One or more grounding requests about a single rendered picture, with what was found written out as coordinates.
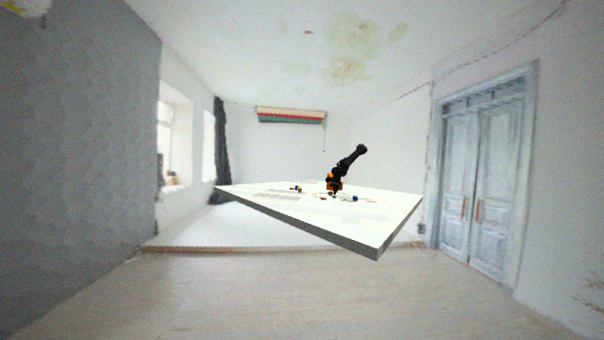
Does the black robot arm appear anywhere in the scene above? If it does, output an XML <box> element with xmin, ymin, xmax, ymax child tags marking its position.
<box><xmin>326</xmin><ymin>144</ymin><xmax>367</xmax><ymax>182</ymax></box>

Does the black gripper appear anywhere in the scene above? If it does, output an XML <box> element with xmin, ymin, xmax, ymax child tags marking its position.
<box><xmin>329</xmin><ymin>175</ymin><xmax>342</xmax><ymax>195</ymax></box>

